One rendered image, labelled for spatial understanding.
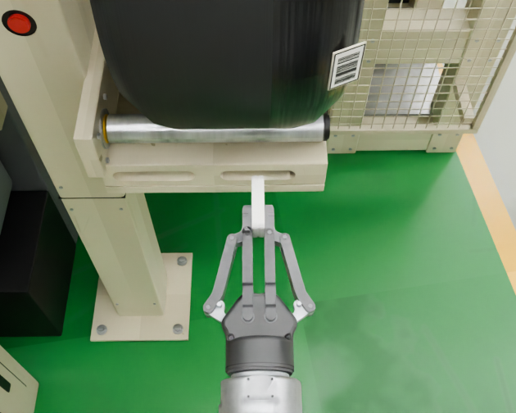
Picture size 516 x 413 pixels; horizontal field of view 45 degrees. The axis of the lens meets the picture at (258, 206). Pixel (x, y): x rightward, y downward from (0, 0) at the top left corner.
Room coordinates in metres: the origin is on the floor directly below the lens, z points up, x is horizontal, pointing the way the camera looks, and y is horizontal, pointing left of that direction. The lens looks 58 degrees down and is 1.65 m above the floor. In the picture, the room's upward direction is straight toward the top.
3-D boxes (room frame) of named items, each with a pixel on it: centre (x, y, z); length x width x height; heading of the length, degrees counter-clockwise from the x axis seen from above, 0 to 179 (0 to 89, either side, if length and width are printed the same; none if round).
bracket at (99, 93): (0.75, 0.25, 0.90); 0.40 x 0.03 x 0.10; 1
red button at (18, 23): (0.67, 0.33, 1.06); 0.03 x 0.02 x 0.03; 91
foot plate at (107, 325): (0.73, 0.33, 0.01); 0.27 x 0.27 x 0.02; 1
